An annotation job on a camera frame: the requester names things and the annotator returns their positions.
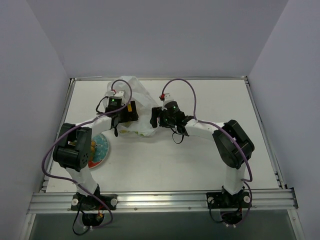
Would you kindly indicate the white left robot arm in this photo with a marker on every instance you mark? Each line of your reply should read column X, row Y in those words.
column 72, row 150

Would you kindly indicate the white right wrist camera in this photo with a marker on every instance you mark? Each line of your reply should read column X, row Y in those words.
column 165, row 98

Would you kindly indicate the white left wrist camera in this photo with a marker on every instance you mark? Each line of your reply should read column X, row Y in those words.
column 119, row 94

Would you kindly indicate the aluminium front frame rail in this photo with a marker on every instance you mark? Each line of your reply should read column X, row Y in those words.
column 156, row 202

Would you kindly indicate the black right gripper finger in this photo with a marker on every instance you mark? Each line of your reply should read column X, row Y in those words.
column 155, row 112
column 154, row 122

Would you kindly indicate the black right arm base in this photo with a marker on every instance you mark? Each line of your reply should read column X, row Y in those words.
column 224, row 200

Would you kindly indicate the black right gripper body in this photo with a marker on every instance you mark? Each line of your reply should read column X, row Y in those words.
column 154, row 116

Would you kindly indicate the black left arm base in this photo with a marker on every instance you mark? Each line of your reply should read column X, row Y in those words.
column 89, row 203

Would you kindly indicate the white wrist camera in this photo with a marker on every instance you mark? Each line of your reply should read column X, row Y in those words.
column 165, row 98
column 119, row 94

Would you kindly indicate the white printed plastic bag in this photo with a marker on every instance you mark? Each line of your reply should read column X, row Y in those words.
column 141, row 105

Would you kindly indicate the teal and red plate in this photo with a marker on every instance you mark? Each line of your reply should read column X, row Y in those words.
column 101, row 150

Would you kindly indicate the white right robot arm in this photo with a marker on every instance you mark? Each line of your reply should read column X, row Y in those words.
column 233, row 144

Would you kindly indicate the brown fake fruit cluster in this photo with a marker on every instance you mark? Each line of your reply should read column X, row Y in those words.
column 92, row 150

